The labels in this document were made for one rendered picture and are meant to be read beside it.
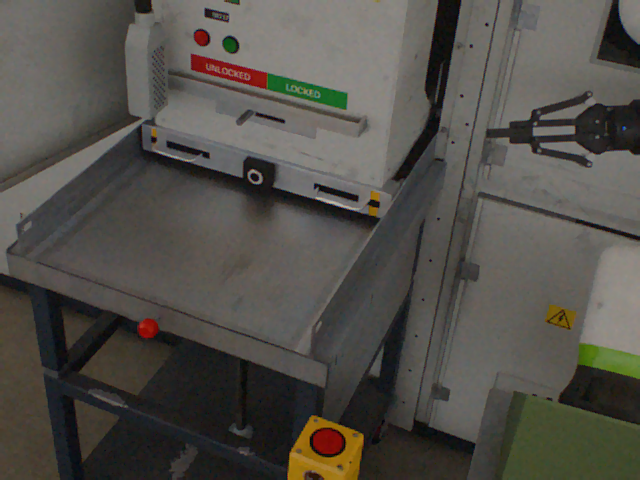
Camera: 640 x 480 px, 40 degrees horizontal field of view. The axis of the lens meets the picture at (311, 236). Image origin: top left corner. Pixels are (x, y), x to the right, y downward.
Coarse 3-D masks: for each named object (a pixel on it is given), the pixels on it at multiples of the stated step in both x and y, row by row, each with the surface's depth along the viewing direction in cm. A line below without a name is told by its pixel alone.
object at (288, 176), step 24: (144, 144) 181; (168, 144) 178; (192, 144) 176; (216, 144) 174; (216, 168) 177; (240, 168) 174; (288, 168) 170; (312, 168) 169; (312, 192) 170; (336, 192) 168; (384, 192) 164
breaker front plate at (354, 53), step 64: (192, 0) 159; (256, 0) 154; (320, 0) 149; (384, 0) 145; (256, 64) 161; (320, 64) 156; (384, 64) 151; (192, 128) 175; (256, 128) 169; (384, 128) 158
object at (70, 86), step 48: (0, 0) 154; (48, 0) 165; (96, 0) 175; (0, 48) 160; (48, 48) 169; (96, 48) 180; (0, 96) 164; (48, 96) 174; (96, 96) 186; (0, 144) 169; (48, 144) 180; (0, 192) 170
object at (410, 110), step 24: (408, 0) 144; (432, 0) 160; (408, 24) 148; (432, 24) 166; (408, 48) 153; (408, 72) 158; (408, 96) 164; (432, 96) 186; (408, 120) 170; (408, 144) 177; (384, 168) 163
